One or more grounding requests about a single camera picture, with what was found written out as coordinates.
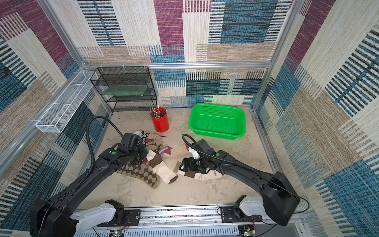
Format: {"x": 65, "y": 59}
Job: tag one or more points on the pens in red cup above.
{"x": 157, "y": 112}

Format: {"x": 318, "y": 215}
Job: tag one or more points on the brown argyle sock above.
{"x": 142, "y": 172}

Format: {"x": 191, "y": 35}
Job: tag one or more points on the aluminium front rail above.
{"x": 198, "y": 221}

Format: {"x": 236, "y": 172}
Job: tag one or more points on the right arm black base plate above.
{"x": 239, "y": 214}

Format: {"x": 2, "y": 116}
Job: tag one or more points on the red ribbed plastic cup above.
{"x": 161, "y": 124}

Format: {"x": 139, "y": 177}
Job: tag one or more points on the beige sock magenta purple stripes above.
{"x": 174, "y": 153}

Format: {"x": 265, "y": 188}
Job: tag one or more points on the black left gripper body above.
{"x": 139, "y": 155}

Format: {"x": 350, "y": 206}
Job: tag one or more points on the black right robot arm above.
{"x": 280, "y": 200}

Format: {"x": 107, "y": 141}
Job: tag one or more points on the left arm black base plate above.
{"x": 127, "y": 217}

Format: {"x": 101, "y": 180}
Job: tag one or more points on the brown daisy pattern sock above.
{"x": 143, "y": 136}

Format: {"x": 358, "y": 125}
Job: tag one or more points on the black wire mesh shelf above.
{"x": 125, "y": 88}

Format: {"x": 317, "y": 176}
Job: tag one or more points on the brown white striped sock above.
{"x": 160, "y": 168}
{"x": 197, "y": 176}

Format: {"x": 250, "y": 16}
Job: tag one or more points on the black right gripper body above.
{"x": 189, "y": 165}

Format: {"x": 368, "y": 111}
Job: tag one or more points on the white wire wall basket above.
{"x": 58, "y": 115}

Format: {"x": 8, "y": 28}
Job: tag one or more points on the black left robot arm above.
{"x": 56, "y": 217}

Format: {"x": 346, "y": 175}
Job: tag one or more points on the green plastic basket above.
{"x": 217, "y": 121}

